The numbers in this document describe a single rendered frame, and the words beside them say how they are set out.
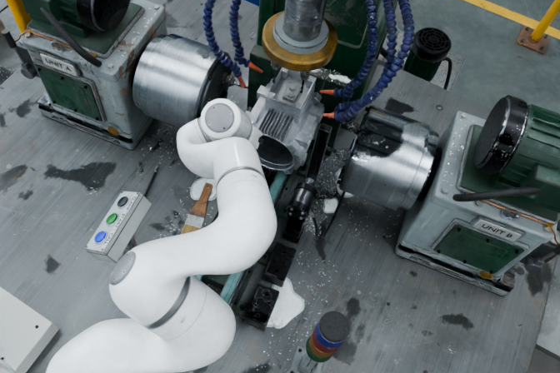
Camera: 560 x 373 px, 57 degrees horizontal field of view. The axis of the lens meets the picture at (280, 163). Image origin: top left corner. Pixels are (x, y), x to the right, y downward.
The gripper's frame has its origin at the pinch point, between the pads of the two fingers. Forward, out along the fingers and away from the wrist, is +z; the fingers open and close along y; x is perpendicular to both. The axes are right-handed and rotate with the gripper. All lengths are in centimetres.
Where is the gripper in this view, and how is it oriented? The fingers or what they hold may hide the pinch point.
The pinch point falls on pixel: (247, 136)
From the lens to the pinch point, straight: 136.5
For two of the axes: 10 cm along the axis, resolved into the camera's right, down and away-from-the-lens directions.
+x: 3.6, -9.3, 0.2
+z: 1.1, 0.6, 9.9
